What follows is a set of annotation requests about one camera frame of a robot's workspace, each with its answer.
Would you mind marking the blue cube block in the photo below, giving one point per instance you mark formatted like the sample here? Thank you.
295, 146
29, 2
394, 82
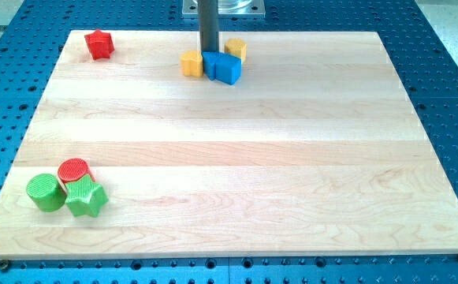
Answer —
228, 69

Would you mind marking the yellow heart block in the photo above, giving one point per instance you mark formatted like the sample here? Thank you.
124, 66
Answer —
192, 63

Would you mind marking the light wooden board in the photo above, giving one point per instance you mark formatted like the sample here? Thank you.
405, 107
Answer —
315, 151

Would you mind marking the yellow hexagon block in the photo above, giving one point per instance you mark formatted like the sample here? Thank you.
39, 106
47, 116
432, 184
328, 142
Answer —
236, 47

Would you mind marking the green star block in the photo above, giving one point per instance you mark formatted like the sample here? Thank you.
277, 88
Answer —
85, 197

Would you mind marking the red cylinder block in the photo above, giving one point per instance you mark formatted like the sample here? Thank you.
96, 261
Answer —
73, 170

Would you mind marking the red star block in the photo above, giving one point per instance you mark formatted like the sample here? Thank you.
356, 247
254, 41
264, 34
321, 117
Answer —
100, 44

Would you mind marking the green cylinder block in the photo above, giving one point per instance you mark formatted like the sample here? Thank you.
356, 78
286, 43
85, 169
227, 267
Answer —
46, 193

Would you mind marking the left board clamp screw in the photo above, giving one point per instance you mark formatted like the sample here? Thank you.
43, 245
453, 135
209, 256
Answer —
4, 265

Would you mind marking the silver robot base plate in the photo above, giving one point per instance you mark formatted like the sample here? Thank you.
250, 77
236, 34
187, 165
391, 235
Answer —
228, 9

